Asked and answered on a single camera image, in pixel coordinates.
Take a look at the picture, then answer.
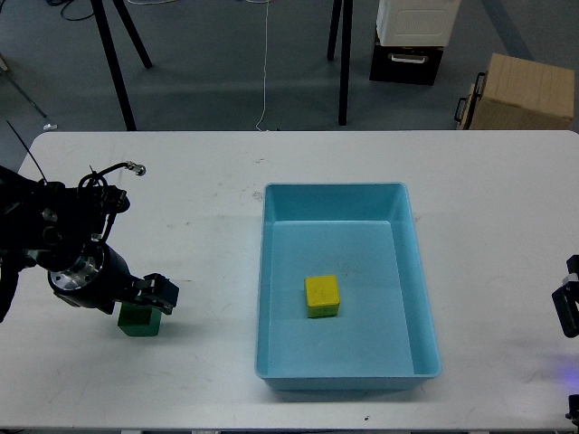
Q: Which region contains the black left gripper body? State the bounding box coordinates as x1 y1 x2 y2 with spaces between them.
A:
48 244 136 315

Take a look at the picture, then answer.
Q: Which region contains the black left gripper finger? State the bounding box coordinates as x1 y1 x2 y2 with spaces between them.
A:
132 273 179 316

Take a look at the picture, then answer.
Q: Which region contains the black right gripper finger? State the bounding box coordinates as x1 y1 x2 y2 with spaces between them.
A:
552 255 578 338

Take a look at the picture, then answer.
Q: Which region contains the green wooden block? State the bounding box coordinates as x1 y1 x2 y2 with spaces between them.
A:
117 303 161 337

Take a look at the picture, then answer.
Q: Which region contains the yellow wooden block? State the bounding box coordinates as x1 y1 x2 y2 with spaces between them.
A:
304 275 340 318

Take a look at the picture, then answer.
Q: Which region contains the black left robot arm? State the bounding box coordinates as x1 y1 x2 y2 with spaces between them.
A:
1 161 179 316

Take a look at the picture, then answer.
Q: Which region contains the light wooden box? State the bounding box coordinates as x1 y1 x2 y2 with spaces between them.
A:
454 53 575 130

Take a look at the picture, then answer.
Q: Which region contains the black storage box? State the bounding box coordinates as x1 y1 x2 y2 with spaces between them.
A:
369 36 444 86

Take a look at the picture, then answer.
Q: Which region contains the white plastic appliance box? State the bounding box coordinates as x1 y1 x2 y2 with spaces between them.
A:
376 0 461 47

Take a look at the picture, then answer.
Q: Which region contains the blue plastic tray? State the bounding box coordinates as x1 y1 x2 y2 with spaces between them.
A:
255 183 441 391

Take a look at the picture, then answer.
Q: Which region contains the black table leg left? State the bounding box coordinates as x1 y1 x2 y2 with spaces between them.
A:
90 0 153 132

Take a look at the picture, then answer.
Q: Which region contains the black table leg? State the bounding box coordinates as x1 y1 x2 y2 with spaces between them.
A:
90 0 153 132
326 0 354 127

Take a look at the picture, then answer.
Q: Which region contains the black table leg right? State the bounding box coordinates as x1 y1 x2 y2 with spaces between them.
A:
326 0 354 127

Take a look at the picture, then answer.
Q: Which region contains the black cable on floor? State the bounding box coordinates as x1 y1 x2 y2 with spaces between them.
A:
44 0 96 22

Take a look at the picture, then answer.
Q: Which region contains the white hanging cable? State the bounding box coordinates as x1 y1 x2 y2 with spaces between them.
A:
246 0 281 133

